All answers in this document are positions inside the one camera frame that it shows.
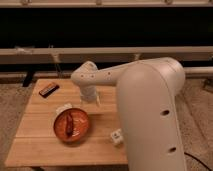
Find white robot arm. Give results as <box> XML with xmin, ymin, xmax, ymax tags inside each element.
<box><xmin>71</xmin><ymin>57</ymin><xmax>187</xmax><ymax>171</ymax></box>

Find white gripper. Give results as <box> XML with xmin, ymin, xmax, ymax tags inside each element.
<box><xmin>80</xmin><ymin>86</ymin><xmax>100</xmax><ymax>106</ymax></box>

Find black cable on floor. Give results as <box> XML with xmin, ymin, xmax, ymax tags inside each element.
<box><xmin>183</xmin><ymin>151</ymin><xmax>213</xmax><ymax>171</ymax></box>

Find wooden table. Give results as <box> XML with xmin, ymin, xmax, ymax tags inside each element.
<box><xmin>5</xmin><ymin>79</ymin><xmax>127</xmax><ymax>167</ymax></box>

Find white plastic bottle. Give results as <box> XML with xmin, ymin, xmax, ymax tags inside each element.
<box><xmin>110</xmin><ymin>129</ymin><xmax>123</xmax><ymax>146</ymax></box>

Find orange bowl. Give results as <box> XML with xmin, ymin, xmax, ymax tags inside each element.
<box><xmin>53</xmin><ymin>108</ymin><xmax>90</xmax><ymax>143</ymax></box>

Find brown food piece in bowl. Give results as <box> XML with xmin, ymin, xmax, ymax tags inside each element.
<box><xmin>66</xmin><ymin>114</ymin><xmax>74</xmax><ymax>137</ymax></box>

